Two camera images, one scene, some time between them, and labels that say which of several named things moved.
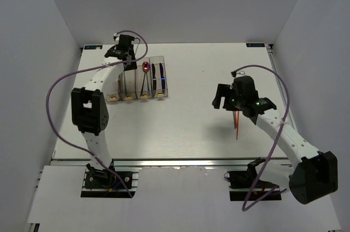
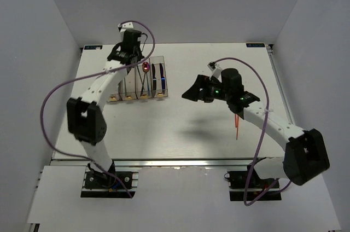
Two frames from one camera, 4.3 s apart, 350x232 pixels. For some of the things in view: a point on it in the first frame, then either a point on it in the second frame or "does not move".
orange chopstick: [237, 122] does not move
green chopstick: [234, 120] → [142, 82]
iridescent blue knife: [163, 79] does not move
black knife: [154, 81] does not move
